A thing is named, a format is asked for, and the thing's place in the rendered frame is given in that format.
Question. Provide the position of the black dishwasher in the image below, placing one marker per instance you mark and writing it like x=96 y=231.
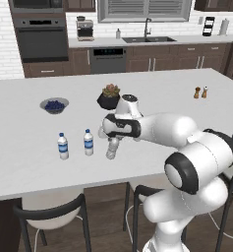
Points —
x=108 y=60

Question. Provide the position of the black and white rack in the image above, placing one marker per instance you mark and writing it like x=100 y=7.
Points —
x=208 y=26

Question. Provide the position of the pile of blueberries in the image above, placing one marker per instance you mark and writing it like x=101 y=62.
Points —
x=54 y=105

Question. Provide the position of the plastic water bottle blue label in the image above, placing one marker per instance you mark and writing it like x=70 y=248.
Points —
x=63 y=146
x=88 y=143

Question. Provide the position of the dark sink basin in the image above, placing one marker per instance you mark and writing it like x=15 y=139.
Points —
x=149 y=39

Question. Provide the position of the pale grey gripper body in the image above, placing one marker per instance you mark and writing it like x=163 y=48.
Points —
x=112 y=149

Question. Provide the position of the window with grey blinds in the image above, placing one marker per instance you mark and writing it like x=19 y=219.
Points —
x=144 y=9

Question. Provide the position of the succulent plant in black pot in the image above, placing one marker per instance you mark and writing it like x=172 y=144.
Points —
x=108 y=96

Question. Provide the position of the black stool with white seat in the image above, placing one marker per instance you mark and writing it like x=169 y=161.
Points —
x=231 y=187
x=137 y=197
x=52 y=210

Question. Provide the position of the brown base cupboards run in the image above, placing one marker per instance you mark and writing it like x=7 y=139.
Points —
x=180 y=59

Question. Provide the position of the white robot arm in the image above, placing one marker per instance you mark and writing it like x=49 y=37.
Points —
x=186 y=138

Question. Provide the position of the black microwave oven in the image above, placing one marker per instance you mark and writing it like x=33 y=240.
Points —
x=37 y=4

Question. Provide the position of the white soap dispenser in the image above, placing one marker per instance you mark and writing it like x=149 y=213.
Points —
x=118 y=34

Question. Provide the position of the dark wood island cabinet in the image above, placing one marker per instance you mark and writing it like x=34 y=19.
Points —
x=5 y=226

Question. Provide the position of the brown wall cupboard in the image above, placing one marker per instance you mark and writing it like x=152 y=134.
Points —
x=219 y=4
x=79 y=5

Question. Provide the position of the white paper towel roll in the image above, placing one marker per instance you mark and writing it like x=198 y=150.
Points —
x=223 y=27

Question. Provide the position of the brown pepper shaker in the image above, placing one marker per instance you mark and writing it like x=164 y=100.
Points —
x=197 y=93

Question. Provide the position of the white-topped salt shaker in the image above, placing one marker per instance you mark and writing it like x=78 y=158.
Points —
x=204 y=92

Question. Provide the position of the grey bowl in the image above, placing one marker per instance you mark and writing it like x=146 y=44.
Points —
x=54 y=111

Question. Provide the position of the silver coffee machine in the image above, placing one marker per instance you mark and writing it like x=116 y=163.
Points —
x=85 y=29

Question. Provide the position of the dark sink tap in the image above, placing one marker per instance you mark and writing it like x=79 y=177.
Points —
x=147 y=28

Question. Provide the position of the black wall oven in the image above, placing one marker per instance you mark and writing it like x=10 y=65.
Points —
x=42 y=39

